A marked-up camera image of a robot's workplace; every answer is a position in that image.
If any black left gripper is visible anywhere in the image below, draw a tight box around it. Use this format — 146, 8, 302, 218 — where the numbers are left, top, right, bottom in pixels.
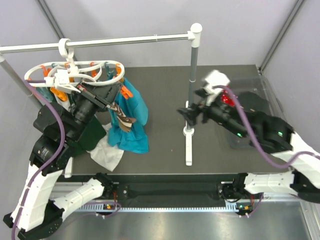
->
68, 79, 123, 141

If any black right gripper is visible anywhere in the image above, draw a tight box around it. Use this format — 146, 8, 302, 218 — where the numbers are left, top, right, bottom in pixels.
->
177, 88, 248, 140

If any white round clip hanger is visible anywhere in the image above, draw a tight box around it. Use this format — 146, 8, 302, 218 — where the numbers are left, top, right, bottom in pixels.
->
24, 38, 125, 88

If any red snowflake sock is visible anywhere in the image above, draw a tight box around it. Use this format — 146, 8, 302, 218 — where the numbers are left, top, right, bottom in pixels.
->
220, 90, 235, 107

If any brown striped sock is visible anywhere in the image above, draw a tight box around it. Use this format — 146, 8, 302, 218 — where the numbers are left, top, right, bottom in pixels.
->
109, 102, 137, 133

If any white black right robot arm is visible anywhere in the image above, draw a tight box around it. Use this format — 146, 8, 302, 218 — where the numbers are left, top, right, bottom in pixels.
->
177, 89, 320, 204

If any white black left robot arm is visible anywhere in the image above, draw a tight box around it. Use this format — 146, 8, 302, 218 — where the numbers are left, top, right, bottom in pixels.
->
3, 83, 122, 240

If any white rack right foot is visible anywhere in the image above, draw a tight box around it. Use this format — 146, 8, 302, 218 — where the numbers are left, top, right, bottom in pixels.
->
183, 121, 195, 167

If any white rack foot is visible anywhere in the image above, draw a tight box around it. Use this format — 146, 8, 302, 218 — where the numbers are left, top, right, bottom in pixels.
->
183, 121, 195, 167
64, 157, 74, 179

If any dark green cloth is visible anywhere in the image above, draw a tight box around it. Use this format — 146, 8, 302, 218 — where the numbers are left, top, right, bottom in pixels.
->
71, 116, 107, 158

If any teal cloth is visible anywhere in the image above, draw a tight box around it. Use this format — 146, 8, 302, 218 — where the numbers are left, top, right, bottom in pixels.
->
107, 78, 149, 154

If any clear plastic bin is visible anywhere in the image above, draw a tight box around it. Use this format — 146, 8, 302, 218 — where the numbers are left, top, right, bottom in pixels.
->
216, 76, 286, 150

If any white cloth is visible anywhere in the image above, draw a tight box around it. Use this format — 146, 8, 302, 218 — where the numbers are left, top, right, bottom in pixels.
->
87, 123, 125, 172

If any white rack left foot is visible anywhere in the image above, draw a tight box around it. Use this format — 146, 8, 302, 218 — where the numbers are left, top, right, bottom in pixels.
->
64, 157, 74, 179

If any black base bar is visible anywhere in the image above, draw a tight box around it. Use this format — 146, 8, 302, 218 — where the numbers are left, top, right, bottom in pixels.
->
115, 182, 250, 208

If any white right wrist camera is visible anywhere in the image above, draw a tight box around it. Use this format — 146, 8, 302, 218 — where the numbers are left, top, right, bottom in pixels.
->
202, 70, 230, 106

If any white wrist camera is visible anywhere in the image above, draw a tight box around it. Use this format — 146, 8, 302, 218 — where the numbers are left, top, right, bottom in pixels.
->
44, 69, 81, 94
202, 70, 230, 106

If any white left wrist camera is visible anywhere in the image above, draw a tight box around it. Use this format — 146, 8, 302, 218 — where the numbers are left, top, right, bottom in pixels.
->
44, 69, 81, 94

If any grey rack right post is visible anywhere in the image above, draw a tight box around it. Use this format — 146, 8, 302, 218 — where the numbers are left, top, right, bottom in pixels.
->
186, 46, 201, 131

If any grey rack post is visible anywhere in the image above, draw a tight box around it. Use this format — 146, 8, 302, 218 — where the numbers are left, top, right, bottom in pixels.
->
0, 54, 33, 97
186, 46, 201, 131

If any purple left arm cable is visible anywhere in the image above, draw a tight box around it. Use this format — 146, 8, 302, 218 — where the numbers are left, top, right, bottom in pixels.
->
11, 79, 66, 240

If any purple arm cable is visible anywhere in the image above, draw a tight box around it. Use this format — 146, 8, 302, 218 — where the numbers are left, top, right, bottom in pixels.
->
11, 79, 66, 240
212, 84, 320, 169

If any silver clothes rack rail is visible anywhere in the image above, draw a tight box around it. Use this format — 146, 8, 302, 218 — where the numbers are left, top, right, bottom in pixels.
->
0, 23, 203, 54

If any grey rack left post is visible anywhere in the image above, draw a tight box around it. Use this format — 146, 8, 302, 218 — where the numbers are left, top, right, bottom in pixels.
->
0, 54, 33, 97

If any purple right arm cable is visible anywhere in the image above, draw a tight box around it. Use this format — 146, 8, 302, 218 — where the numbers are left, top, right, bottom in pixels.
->
212, 84, 320, 169

